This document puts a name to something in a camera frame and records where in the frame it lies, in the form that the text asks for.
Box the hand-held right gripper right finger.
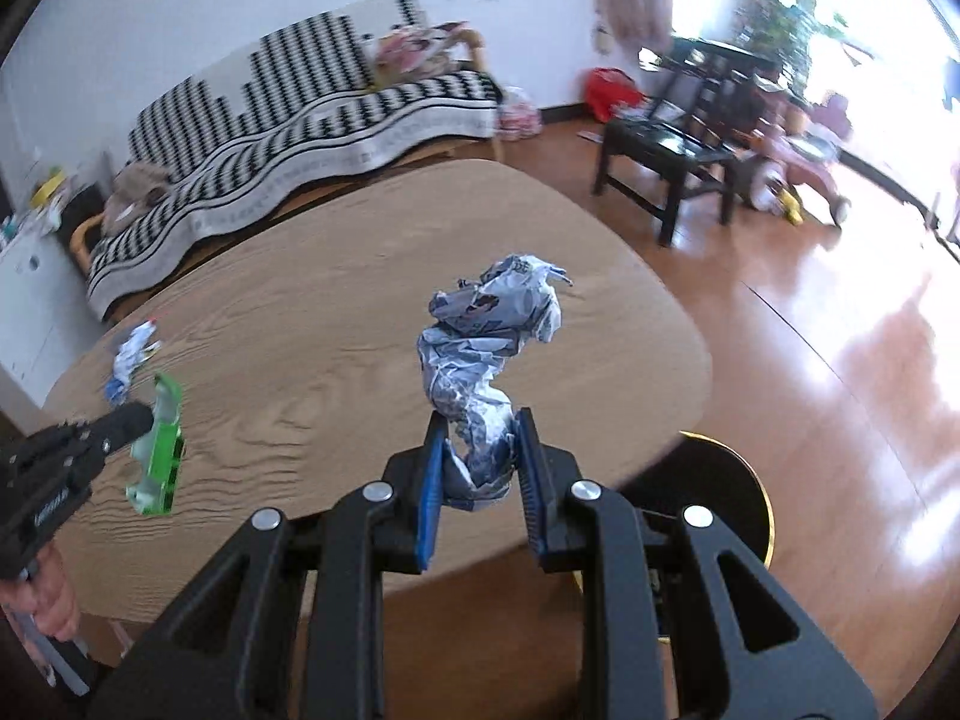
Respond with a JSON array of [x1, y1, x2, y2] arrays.
[[517, 406, 878, 720]]

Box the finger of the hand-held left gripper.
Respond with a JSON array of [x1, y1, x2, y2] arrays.
[[66, 401, 156, 466]]

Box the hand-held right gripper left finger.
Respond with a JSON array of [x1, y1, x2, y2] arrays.
[[86, 409, 451, 720]]

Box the green drink carton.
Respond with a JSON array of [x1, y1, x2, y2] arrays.
[[125, 373, 186, 517]]

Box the large blue white wrapper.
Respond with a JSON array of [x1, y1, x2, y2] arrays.
[[416, 253, 575, 515]]

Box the black round bin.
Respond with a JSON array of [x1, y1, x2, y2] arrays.
[[576, 431, 776, 647]]

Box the person's left hand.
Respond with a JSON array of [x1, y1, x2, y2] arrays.
[[0, 540, 82, 644]]

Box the small crumpled blue white wrapper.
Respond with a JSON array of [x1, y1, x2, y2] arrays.
[[105, 319, 163, 402]]

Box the white cabinet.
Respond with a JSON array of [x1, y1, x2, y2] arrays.
[[0, 229, 100, 407]]

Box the black box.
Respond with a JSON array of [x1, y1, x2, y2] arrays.
[[58, 184, 107, 242]]

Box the beige clothing pile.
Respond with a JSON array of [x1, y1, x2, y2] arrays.
[[101, 160, 175, 235]]

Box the yellow container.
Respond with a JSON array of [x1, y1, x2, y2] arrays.
[[30, 167, 70, 209]]

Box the black white striped blanket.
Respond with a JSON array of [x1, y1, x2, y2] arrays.
[[86, 0, 501, 321]]

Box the wooden sofa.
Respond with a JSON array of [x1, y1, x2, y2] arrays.
[[71, 0, 507, 323]]

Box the white printed plastic bag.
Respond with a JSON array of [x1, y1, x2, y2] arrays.
[[497, 86, 544, 141]]

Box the red plastic bag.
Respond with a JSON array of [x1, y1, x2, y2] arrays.
[[583, 66, 646, 122]]

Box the pink toy tricycle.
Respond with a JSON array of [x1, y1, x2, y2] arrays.
[[750, 92, 857, 227]]

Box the printed pink cushions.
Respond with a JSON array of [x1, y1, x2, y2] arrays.
[[371, 19, 471, 85]]

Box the green potted plants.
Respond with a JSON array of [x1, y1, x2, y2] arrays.
[[739, 0, 830, 95]]

